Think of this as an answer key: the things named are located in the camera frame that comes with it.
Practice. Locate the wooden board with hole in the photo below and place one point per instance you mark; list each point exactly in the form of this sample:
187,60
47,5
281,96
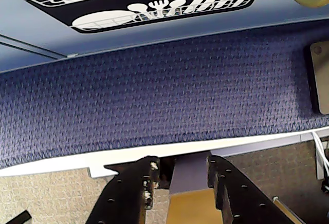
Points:
320,80

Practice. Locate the blue toy dishwasher door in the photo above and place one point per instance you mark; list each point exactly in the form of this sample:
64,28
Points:
36,26

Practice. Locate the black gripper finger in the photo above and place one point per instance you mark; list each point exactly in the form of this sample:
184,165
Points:
126,198
236,198

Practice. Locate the purple and yellow post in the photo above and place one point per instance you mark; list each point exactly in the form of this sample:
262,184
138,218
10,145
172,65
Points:
189,180

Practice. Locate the black flat bar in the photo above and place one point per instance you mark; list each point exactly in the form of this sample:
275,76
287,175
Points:
15,217

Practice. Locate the blue woven mat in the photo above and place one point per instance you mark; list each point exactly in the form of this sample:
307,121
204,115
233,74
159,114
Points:
159,98

